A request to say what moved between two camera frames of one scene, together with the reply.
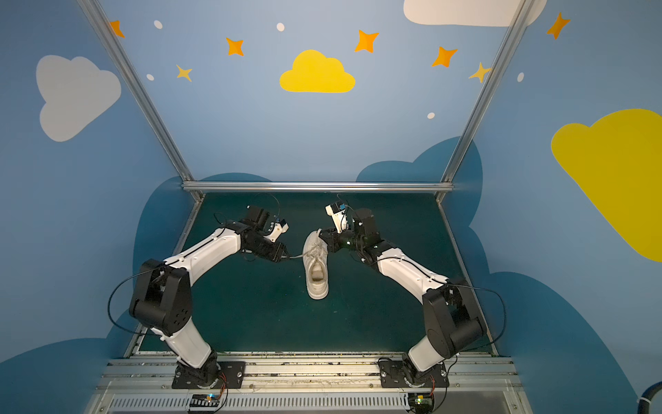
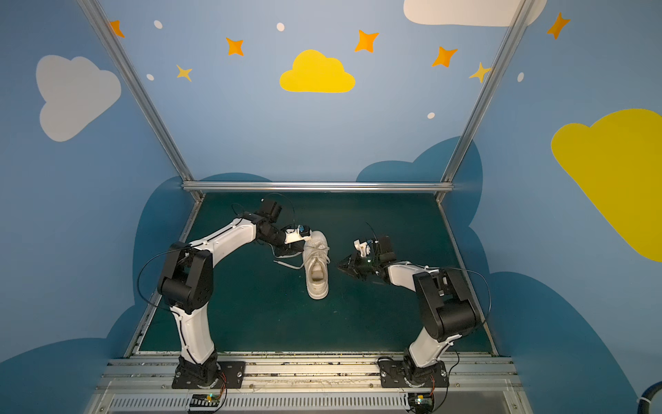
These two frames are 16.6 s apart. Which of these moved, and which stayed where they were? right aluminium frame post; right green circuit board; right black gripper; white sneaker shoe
Moved: right black gripper
Stayed: right green circuit board; white sneaker shoe; right aluminium frame post
